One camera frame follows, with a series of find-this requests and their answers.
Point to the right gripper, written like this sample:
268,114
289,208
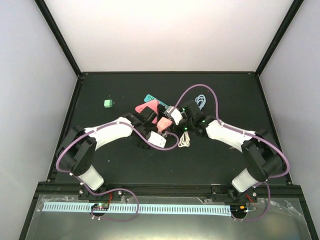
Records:
175,130

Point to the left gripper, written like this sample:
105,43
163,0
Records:
152,126

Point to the pink square socket adapter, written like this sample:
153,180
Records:
163,124

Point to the green USB charger plug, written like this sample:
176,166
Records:
109,103

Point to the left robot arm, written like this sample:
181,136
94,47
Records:
76,153

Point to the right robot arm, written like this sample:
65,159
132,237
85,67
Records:
262,157

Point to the pink triangular power strip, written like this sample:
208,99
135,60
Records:
146,107

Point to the teal power strip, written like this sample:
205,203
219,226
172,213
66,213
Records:
149,98

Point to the left circuit board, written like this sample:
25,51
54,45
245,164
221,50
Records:
100,207

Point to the circuit board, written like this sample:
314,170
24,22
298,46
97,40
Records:
100,207
242,208

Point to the right circuit board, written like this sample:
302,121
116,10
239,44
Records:
242,208

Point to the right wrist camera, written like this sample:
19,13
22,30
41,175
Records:
174,114

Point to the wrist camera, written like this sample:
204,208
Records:
157,140
174,114

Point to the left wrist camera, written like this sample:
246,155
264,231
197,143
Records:
157,140

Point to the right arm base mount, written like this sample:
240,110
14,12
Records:
226,193

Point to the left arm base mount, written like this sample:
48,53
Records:
106,192

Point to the white slotted cable duct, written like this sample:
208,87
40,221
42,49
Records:
129,208

